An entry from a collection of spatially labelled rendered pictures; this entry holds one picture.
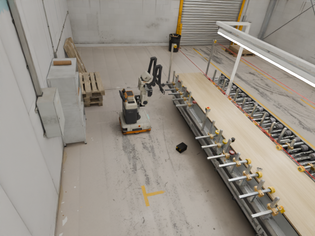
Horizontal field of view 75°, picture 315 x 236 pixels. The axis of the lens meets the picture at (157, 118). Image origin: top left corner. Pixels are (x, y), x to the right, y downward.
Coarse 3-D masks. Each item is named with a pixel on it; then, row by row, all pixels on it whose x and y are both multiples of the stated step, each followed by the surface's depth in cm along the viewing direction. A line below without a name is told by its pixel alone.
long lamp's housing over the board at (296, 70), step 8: (224, 32) 343; (240, 40) 308; (256, 48) 280; (264, 56) 267; (272, 56) 257; (280, 64) 245; (288, 64) 237; (296, 72) 227; (304, 72) 220; (312, 80) 211
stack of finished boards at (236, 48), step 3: (231, 45) 1001; (234, 45) 1005; (237, 45) 1009; (258, 45) 1037; (231, 48) 996; (234, 48) 974; (237, 48) 972; (243, 48) 979; (234, 51) 976; (237, 51) 958; (243, 51) 960; (246, 51) 965; (249, 51) 972
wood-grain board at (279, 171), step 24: (192, 96) 457; (216, 96) 465; (216, 120) 391; (240, 120) 397; (240, 144) 342; (264, 144) 346; (264, 168) 303; (288, 168) 307; (288, 192) 272; (312, 192) 275; (288, 216) 245; (312, 216) 247
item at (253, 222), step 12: (180, 108) 549; (192, 132) 494; (204, 144) 443; (240, 168) 327; (252, 180) 304; (240, 204) 337; (264, 204) 285; (276, 216) 267; (252, 228) 319; (288, 228) 250
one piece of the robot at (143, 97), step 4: (140, 80) 428; (140, 84) 428; (144, 84) 424; (140, 88) 434; (144, 92) 444; (140, 96) 462; (144, 96) 446; (144, 100) 451; (148, 100) 453; (144, 104) 457
